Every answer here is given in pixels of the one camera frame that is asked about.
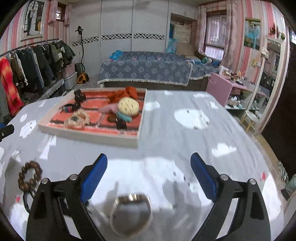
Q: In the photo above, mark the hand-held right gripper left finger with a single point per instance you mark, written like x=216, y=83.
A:
x=93, y=178

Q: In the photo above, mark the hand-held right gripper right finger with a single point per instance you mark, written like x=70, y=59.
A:
x=203, y=178

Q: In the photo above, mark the red lined jewelry tray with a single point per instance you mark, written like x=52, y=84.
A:
x=92, y=136

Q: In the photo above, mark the cream fluffy scrunchie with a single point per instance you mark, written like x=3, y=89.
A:
x=81, y=115

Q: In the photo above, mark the dark multicoloured hair clip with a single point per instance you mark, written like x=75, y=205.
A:
x=70, y=107

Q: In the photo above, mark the pineapple plush hair clip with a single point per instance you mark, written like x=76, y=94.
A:
x=128, y=105

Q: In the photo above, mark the black hair claw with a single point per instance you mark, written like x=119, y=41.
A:
x=79, y=96

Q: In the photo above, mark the orange red hair bow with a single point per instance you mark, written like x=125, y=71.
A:
x=129, y=92

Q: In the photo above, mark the grey polar bear tablecloth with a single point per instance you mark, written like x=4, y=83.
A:
x=173, y=143

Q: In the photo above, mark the row of hanging clothes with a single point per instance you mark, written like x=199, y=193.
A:
x=34, y=64

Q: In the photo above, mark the small white stool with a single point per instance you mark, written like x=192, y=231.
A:
x=249, y=114

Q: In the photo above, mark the pair of slippers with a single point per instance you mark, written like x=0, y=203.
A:
x=286, y=178

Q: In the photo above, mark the metal clothes rack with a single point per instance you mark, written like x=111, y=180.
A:
x=27, y=45

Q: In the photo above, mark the stacked storage boxes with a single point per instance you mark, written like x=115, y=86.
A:
x=69, y=74

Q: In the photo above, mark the pink cabinet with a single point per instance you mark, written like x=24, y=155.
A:
x=217, y=85

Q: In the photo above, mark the garment steamer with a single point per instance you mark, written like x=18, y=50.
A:
x=82, y=77

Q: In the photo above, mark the dark door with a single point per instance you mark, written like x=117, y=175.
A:
x=282, y=104

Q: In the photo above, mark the sofa with blue cover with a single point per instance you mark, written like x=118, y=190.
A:
x=143, y=69

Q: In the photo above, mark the white standing mirror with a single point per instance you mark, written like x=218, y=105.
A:
x=270, y=76

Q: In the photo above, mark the cyan cloth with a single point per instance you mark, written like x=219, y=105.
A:
x=116, y=55

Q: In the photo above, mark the small window with pink curtains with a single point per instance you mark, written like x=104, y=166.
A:
x=59, y=11

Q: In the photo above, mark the stacked bedding in niche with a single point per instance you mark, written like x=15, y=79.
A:
x=182, y=34

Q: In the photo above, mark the long pink floral curtain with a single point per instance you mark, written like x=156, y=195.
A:
x=233, y=34

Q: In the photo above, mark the short pink floral curtain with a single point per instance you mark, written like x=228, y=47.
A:
x=200, y=30

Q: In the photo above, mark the white wardrobe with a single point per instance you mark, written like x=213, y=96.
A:
x=115, y=18

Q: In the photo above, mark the framed wall poster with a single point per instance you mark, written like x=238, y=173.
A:
x=32, y=18

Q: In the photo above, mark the unframed wall poster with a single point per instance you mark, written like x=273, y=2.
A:
x=252, y=32

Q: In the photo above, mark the red flower wall decoration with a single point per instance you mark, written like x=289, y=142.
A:
x=277, y=31

